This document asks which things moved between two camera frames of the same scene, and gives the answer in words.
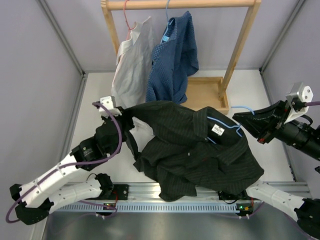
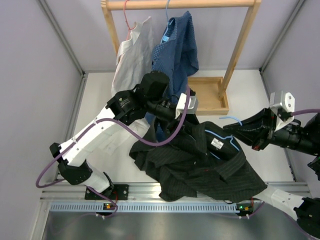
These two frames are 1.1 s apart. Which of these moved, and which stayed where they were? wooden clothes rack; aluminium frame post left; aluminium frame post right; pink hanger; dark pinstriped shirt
Moved: dark pinstriped shirt
Stayed: pink hanger; aluminium frame post right; wooden clothes rack; aluminium frame post left
